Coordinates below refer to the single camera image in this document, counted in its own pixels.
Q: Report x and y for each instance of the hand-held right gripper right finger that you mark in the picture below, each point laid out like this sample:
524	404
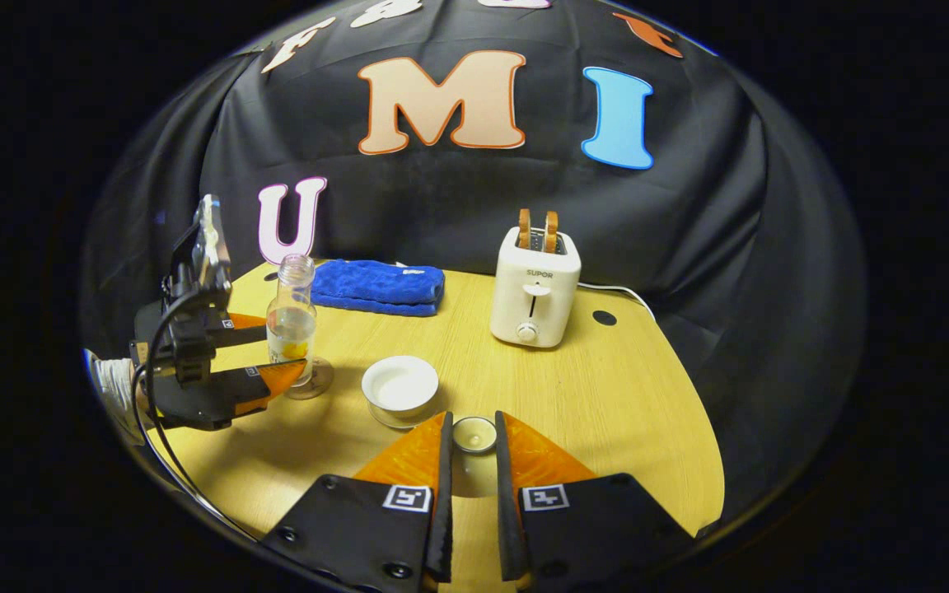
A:
506	511

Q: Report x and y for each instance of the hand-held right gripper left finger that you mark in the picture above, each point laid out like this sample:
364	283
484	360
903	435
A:
441	511

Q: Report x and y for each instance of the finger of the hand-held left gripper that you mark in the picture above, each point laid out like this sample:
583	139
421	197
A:
236	333
236	394

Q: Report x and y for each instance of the clear plastic water bottle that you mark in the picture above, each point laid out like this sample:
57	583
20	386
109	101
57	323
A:
291	329

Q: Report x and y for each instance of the white teacup lid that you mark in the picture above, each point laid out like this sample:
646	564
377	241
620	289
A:
474	434

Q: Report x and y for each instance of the clear round coaster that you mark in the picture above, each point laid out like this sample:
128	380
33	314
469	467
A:
322	380

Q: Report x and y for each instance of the white teacup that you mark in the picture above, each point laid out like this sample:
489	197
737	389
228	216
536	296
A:
400	383

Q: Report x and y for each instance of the white teacup saucer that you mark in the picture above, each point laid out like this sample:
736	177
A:
396	422

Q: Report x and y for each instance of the blue folded towel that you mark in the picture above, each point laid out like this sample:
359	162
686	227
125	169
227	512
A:
376	288

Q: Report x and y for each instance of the white toaster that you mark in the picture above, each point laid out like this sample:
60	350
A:
534	296

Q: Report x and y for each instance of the black backdrop cloth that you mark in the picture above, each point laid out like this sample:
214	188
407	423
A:
689	247

